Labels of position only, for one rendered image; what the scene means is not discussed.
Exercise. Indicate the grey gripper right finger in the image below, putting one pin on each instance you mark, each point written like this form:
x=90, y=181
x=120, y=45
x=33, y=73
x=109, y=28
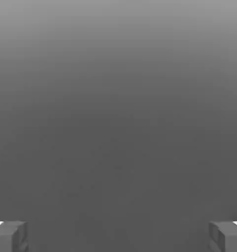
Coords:
x=230, y=237

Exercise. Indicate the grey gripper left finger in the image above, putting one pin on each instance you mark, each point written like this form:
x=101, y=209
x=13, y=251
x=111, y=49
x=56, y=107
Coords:
x=6, y=236

